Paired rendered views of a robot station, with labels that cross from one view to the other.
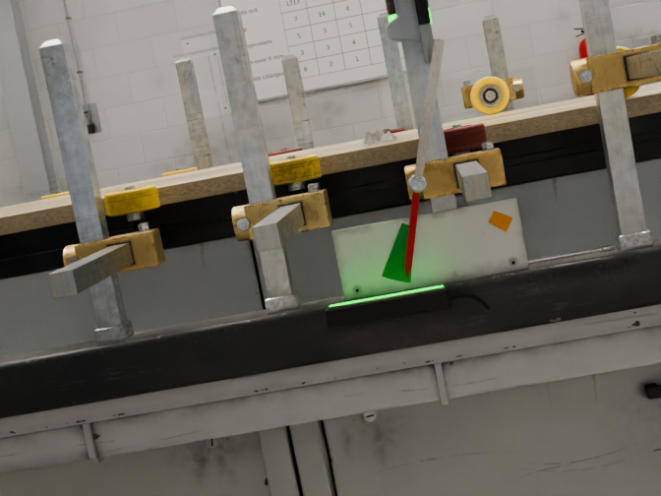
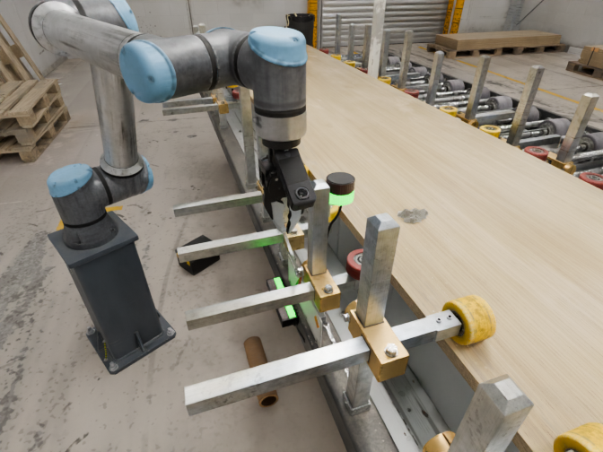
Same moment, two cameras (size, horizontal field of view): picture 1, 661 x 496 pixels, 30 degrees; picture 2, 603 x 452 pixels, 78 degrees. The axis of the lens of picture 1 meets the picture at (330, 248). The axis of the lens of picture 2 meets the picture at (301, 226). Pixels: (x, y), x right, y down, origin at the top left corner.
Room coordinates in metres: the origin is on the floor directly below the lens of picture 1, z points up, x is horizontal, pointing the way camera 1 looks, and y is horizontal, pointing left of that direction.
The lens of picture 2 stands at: (1.42, -0.77, 1.47)
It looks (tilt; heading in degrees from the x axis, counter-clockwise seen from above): 35 degrees down; 66
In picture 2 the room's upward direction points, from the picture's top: straight up
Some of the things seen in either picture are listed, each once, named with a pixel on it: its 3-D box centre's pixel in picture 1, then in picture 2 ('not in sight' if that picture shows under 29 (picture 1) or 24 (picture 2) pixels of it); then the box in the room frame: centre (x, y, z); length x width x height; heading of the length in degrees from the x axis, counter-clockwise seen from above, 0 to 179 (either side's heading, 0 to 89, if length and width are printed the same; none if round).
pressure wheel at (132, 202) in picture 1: (137, 223); not in sight; (1.87, 0.28, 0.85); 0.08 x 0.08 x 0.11
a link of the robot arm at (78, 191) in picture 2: not in sight; (78, 192); (1.16, 0.65, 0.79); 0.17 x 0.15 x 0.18; 21
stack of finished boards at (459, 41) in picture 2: not in sight; (497, 39); (8.50, 5.31, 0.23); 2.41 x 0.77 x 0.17; 172
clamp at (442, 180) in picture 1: (454, 174); (320, 282); (1.73, -0.19, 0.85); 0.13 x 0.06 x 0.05; 85
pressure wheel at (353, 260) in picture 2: (463, 162); (362, 275); (1.82, -0.22, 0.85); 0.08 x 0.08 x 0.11
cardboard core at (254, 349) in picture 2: not in sight; (259, 369); (1.65, 0.19, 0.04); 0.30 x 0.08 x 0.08; 85
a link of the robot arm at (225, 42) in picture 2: not in sight; (231, 58); (1.60, -0.06, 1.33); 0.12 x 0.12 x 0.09; 21
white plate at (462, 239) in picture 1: (430, 249); (302, 298); (1.70, -0.14, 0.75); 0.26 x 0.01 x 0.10; 85
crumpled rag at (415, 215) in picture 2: (378, 135); (414, 212); (2.05, -0.11, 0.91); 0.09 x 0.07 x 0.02; 168
